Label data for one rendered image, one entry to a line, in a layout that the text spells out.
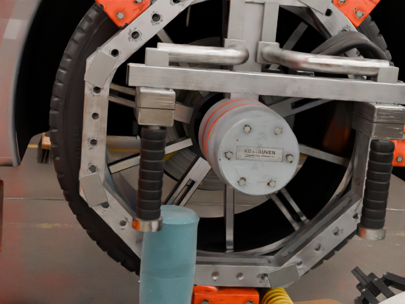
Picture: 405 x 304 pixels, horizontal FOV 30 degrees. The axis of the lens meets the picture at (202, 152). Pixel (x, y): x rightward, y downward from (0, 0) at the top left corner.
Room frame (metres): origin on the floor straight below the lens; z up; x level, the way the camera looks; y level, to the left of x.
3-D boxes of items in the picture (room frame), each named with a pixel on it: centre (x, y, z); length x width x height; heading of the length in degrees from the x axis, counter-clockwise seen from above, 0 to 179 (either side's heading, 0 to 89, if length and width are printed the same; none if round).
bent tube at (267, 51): (1.20, -0.18, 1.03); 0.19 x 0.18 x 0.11; 9
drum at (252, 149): (1.24, -0.07, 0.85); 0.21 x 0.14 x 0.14; 9
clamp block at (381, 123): (1.13, -0.26, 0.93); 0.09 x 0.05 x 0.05; 9
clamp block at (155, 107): (1.08, 0.08, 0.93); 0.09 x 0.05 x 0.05; 9
